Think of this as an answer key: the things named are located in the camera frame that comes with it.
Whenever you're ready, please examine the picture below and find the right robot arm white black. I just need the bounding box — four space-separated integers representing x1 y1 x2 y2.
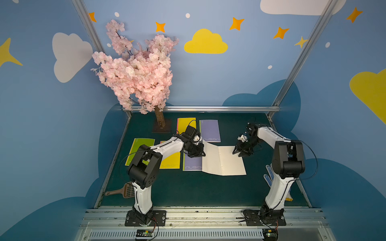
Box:
232 123 305 223

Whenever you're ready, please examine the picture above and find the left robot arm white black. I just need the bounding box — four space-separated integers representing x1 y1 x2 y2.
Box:
128 135 206 226

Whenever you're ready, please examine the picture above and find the small notebook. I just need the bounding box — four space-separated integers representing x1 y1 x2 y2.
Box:
202 141 246 176

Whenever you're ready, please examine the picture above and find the aluminium rail back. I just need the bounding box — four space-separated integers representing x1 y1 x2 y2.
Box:
123 105 280 113

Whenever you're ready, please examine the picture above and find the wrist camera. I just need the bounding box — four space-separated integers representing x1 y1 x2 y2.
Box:
237 123 259 142
182 125 202 143

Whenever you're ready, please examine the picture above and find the left controller board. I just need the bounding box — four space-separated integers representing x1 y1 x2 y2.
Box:
135 230 153 240

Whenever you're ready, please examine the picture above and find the controller board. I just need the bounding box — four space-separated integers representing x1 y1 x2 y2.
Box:
262 229 278 241
135 230 153 240

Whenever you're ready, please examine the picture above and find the yellow cover notebook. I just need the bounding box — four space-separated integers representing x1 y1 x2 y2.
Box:
177 117 197 135

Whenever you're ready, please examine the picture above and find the pink cherry blossom tree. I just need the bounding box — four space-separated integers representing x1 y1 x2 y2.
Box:
92 20 179 129

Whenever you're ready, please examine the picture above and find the right controller board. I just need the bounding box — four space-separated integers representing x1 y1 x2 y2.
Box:
262 229 278 241

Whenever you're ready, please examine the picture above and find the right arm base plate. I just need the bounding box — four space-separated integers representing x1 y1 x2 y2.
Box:
243 209 286 227

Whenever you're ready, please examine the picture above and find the brown litter scoop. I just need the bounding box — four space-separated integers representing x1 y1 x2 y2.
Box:
104 182 135 199

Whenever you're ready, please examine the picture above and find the green cover notebook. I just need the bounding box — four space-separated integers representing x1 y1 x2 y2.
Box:
125 138 155 166

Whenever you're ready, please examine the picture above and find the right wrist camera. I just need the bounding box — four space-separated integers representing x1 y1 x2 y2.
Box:
237 123 259 142

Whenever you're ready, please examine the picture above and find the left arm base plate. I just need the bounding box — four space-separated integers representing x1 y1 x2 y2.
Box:
124 209 166 227

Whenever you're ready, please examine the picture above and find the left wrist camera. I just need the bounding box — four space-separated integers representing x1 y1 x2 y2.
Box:
182 125 202 143

